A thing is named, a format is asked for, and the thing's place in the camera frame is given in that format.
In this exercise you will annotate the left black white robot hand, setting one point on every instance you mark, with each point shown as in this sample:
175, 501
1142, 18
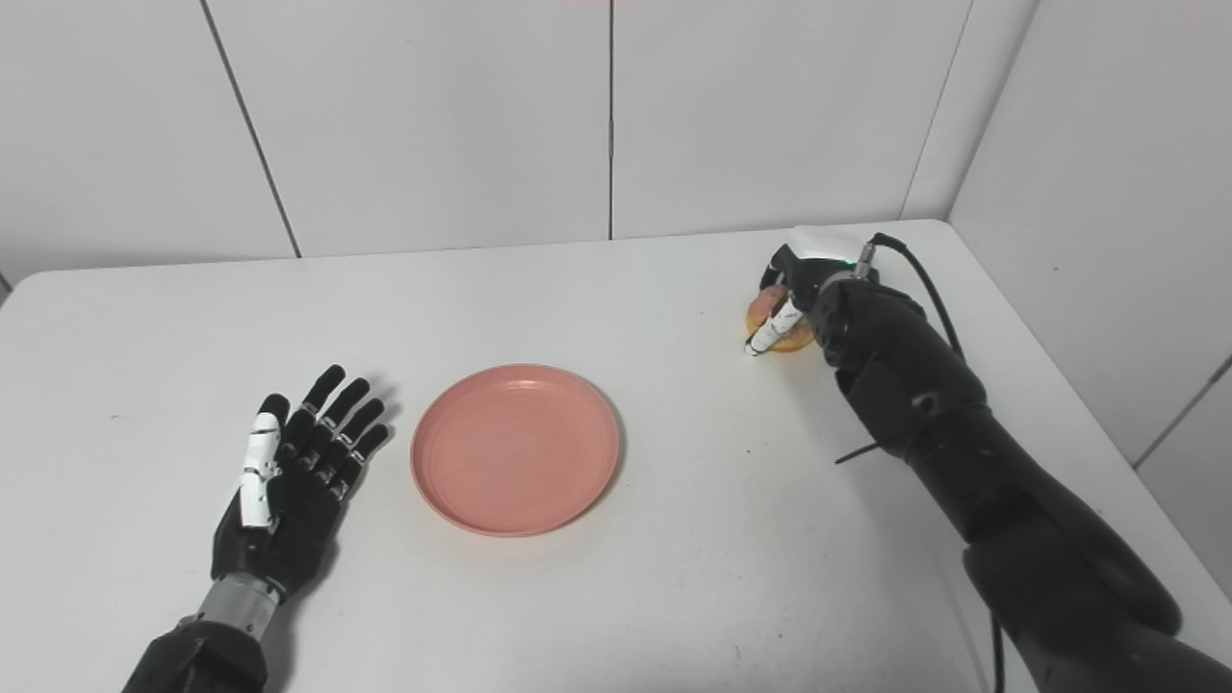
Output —
294, 481

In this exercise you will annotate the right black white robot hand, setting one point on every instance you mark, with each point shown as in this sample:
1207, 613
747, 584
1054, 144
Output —
799, 279

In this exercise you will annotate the golden cream puff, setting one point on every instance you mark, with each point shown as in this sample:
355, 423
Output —
782, 327

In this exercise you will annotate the pink round plate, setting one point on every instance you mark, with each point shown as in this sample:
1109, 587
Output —
515, 449

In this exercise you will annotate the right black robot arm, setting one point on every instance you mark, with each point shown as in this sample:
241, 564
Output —
982, 462

